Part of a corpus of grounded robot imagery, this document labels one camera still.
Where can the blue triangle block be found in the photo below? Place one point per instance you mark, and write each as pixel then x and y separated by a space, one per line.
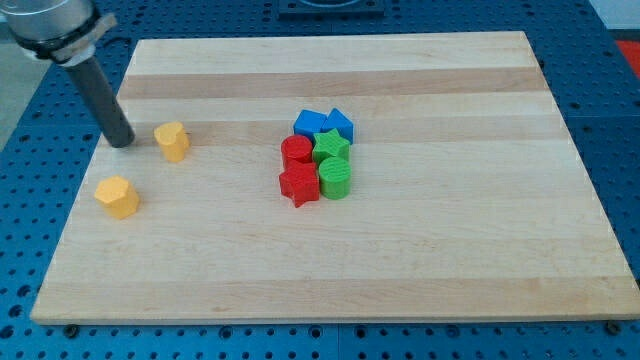
pixel 336 120

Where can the light wooden board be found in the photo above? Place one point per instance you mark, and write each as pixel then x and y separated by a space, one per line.
pixel 469 201

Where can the red star block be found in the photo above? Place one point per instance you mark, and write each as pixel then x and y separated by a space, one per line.
pixel 300 183

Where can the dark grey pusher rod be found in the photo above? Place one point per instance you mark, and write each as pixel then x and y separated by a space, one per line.
pixel 100 99

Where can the green star block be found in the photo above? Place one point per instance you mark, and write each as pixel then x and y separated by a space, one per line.
pixel 328 145

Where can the red cylinder block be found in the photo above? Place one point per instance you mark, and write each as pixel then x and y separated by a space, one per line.
pixel 296 148

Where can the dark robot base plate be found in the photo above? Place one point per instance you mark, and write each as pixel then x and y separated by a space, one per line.
pixel 287 9

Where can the blue cube block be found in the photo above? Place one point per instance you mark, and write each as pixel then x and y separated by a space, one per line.
pixel 308 123

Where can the green cylinder block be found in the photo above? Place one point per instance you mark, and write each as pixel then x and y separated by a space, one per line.
pixel 335 178

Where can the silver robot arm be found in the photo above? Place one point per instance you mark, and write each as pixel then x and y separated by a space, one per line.
pixel 65 32

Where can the yellow heart block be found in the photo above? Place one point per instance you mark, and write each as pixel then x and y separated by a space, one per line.
pixel 173 141

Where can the yellow hexagon block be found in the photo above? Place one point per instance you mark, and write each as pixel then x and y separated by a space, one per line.
pixel 117 196

